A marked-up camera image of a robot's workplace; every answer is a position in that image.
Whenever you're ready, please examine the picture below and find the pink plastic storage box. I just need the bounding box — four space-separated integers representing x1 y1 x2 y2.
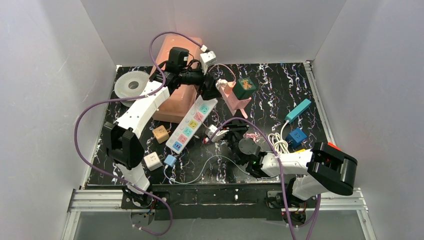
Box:
152 34 202 123

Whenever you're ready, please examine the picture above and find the dark green cube socket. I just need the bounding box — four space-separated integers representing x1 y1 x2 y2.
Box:
232 78 257 100

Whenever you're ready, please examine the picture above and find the blue cube socket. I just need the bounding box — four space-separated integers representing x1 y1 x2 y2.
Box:
285 128 307 148

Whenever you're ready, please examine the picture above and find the white power strip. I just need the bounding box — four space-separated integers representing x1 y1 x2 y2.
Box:
165 96 218 154

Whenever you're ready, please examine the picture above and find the tan cube socket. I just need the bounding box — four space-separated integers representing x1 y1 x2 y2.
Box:
152 125 170 144

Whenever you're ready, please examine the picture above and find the teal power strip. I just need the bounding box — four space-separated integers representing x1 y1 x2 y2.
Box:
284 99 312 124

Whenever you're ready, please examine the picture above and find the light blue plug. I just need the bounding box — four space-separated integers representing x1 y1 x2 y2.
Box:
163 155 177 167

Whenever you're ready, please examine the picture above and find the red cube socket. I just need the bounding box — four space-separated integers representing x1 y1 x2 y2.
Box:
327 142 341 151

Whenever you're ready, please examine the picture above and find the white cube socket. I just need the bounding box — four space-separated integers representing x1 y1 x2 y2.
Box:
143 151 163 171

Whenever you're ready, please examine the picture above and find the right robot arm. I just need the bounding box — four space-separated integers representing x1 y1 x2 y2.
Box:
223 120 358 203

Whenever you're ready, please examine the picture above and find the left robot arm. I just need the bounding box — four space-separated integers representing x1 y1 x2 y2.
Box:
102 45 222 195

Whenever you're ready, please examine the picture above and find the grey filament spool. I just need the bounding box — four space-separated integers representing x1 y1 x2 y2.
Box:
114 70 150 99

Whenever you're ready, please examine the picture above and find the thin pink cable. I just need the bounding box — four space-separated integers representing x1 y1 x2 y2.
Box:
206 63 238 87

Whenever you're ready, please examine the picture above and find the white coiled cable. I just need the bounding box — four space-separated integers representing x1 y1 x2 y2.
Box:
266 120 291 157

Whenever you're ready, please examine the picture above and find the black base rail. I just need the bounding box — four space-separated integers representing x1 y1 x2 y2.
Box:
120 182 319 222

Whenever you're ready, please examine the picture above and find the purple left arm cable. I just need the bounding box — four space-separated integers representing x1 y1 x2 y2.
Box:
73 31 210 237

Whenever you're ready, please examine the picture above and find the aluminium frame rail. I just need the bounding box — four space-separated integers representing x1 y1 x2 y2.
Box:
303 60 376 240

